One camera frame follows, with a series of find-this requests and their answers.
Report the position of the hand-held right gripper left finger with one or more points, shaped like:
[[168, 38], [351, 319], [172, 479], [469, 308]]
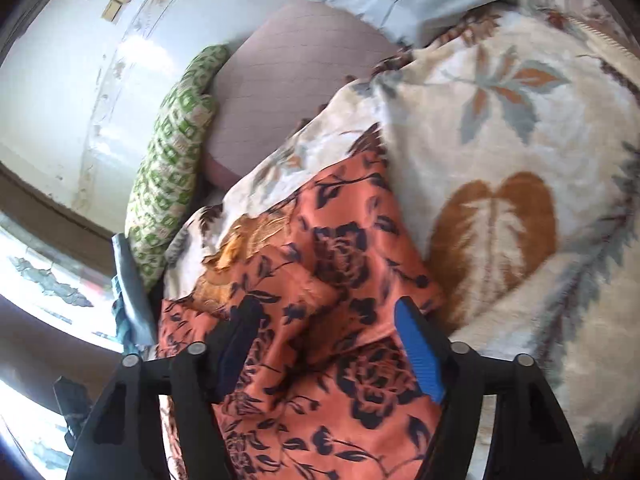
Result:
[[239, 347]]

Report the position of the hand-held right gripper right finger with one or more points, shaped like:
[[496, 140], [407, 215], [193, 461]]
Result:
[[417, 347]]

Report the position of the orange floral garment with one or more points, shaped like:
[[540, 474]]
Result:
[[320, 260]]

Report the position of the folded blue-grey cloth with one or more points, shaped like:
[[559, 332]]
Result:
[[132, 290]]

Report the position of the green patterned pillow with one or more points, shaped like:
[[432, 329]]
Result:
[[175, 150]]

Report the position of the cream leaf-print blanket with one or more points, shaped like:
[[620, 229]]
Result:
[[465, 130]]

